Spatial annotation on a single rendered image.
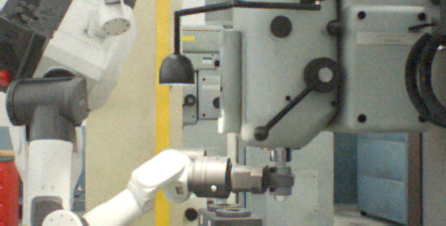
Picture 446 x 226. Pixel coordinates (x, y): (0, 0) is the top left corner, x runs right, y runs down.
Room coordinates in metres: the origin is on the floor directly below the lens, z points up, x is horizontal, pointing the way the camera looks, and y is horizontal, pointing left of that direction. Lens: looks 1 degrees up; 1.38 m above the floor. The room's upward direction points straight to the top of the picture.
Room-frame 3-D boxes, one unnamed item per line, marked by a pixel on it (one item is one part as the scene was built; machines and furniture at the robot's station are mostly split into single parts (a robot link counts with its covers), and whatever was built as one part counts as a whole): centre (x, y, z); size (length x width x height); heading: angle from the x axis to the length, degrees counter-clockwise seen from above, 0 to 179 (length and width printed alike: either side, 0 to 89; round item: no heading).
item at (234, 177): (1.54, -0.04, 1.24); 0.13 x 0.12 x 0.10; 170
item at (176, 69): (1.44, 0.09, 1.47); 0.07 x 0.07 x 0.06
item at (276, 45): (1.52, -0.13, 1.47); 0.21 x 0.19 x 0.32; 13
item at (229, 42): (1.50, -0.02, 1.44); 0.04 x 0.04 x 0.21; 13
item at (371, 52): (1.56, -0.32, 1.47); 0.24 x 0.19 x 0.26; 13
